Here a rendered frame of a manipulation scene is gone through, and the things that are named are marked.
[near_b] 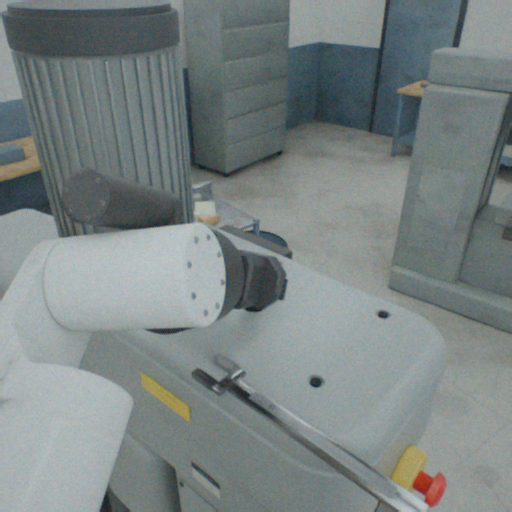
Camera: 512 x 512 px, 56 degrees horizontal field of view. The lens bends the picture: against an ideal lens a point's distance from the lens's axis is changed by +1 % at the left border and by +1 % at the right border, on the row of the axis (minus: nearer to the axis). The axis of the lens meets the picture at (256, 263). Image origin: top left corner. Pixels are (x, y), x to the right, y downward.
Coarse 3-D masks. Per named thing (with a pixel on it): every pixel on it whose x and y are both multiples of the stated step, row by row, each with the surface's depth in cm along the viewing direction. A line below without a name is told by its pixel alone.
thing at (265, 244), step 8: (232, 232) 110; (240, 232) 110; (248, 232) 111; (248, 240) 107; (256, 240) 107; (264, 240) 107; (264, 248) 104; (272, 248) 104; (280, 248) 104; (288, 256) 103
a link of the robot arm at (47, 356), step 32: (32, 256) 31; (32, 288) 29; (0, 320) 28; (32, 320) 29; (0, 352) 26; (32, 352) 27; (64, 352) 31; (0, 384) 24; (32, 384) 24; (64, 384) 24; (96, 384) 24; (64, 416) 23; (96, 416) 24; (128, 416) 26
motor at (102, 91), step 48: (48, 0) 59; (96, 0) 59; (144, 0) 60; (48, 48) 50; (96, 48) 50; (144, 48) 53; (48, 96) 54; (96, 96) 53; (144, 96) 55; (48, 144) 58; (96, 144) 56; (144, 144) 58; (48, 192) 64; (192, 192) 71
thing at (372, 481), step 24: (216, 360) 50; (216, 384) 47; (240, 384) 47; (264, 408) 45; (288, 432) 43; (312, 432) 42; (336, 456) 40; (360, 480) 39; (384, 480) 39; (384, 504) 37; (408, 504) 37
